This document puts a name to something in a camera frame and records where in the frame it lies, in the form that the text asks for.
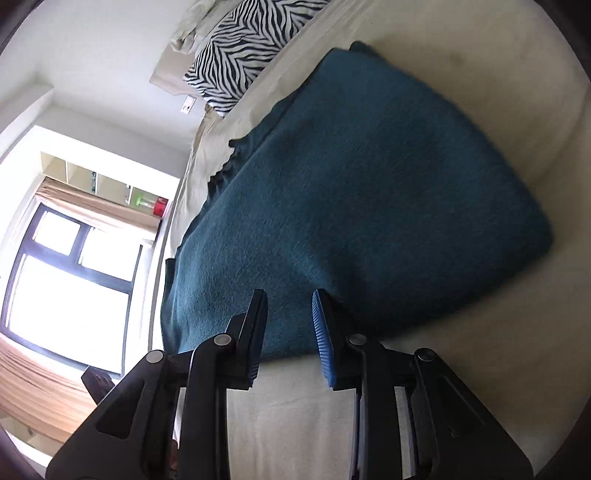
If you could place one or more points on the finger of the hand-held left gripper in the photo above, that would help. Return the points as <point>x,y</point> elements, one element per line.
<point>98,385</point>

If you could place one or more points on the white wall socket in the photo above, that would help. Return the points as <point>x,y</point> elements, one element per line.
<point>188,105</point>

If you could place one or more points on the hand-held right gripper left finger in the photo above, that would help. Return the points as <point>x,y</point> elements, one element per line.
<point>256,341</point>

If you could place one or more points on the zebra print pillow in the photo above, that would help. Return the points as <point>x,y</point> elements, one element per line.
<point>240,50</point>

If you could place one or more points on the white wall shelf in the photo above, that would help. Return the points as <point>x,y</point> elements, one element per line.
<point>83,177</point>

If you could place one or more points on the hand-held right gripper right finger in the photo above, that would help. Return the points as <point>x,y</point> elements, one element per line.
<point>323,341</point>

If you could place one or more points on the beige upholstered headboard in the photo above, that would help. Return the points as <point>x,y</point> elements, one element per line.
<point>171,78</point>

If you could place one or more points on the white crumpled duvet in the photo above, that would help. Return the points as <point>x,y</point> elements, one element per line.
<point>194,23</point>

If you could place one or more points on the beige bed with headboard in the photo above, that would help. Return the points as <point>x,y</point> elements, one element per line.
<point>461,392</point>

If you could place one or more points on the black framed window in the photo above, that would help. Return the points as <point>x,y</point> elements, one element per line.
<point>69,295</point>

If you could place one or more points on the red box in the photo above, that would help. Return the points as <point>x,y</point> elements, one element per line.
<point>160,206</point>

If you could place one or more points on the dark teal knit sweater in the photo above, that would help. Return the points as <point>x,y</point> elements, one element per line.
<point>369,184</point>

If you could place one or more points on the beige curtain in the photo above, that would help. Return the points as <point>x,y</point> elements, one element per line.
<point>37,387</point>
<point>101,210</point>

